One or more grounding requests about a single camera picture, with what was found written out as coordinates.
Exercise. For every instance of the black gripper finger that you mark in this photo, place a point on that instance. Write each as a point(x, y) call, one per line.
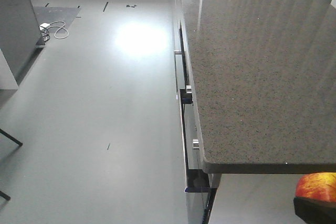
point(314, 211)

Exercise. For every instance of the red yellow apple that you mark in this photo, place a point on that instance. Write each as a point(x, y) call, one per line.
point(317, 186)

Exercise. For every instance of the grey speckled kitchen counter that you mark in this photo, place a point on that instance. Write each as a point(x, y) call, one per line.
point(263, 80)

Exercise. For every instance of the grey cabinet at left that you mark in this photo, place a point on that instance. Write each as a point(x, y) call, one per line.
point(20, 36)

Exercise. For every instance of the black metal frame leg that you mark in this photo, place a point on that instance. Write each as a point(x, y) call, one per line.
point(19, 143)

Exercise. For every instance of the white power adapter with cable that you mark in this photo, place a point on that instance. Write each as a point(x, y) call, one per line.
point(54, 27)

